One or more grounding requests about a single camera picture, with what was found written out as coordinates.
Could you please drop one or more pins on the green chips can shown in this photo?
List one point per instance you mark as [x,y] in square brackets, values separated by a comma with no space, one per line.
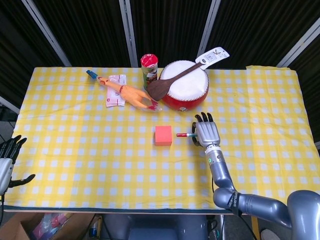
[149,67]

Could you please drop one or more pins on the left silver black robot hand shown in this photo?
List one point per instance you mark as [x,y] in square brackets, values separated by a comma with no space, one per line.
[5,167]

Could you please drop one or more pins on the white paper spatula label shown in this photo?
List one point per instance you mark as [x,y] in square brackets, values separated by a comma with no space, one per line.
[212,57]

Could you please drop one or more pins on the rubber chicken in mesh bag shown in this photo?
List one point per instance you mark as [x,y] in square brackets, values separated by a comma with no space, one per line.
[132,96]

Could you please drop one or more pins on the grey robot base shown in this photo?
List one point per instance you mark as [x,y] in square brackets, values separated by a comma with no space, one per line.
[155,227]

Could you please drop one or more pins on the yellow white checkered tablecloth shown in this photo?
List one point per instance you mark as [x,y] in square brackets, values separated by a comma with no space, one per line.
[100,155]

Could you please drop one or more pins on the white metal frame post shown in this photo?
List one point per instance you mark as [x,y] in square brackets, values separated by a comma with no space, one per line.
[47,33]
[208,27]
[298,45]
[128,35]

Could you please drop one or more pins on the pink orange cube block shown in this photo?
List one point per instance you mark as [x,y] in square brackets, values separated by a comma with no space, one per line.
[163,136]

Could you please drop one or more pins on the dark wooden spatula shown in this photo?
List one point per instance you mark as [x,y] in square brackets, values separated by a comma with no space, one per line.
[156,91]

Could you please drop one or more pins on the blue card hang tag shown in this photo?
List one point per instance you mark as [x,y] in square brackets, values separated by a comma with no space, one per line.
[91,74]

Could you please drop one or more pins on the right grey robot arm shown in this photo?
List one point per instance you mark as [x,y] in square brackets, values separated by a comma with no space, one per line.
[250,202]

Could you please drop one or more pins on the cardboard box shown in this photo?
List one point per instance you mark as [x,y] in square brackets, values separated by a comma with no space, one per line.
[17,225]

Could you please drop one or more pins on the pink white snack packet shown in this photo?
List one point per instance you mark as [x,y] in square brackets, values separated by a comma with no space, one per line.
[113,98]

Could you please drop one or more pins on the red drum with white skin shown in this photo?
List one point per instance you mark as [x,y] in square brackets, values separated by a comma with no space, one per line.
[190,86]

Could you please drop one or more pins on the green marker with red cap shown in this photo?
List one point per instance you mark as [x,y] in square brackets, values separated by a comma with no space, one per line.
[183,135]

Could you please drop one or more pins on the clear plastic bag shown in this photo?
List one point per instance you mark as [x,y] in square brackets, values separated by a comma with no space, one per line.
[50,225]

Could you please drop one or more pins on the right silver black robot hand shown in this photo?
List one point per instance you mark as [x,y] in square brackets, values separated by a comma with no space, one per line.
[207,132]

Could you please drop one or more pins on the black pleated curtain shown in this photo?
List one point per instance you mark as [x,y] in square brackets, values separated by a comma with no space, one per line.
[170,25]

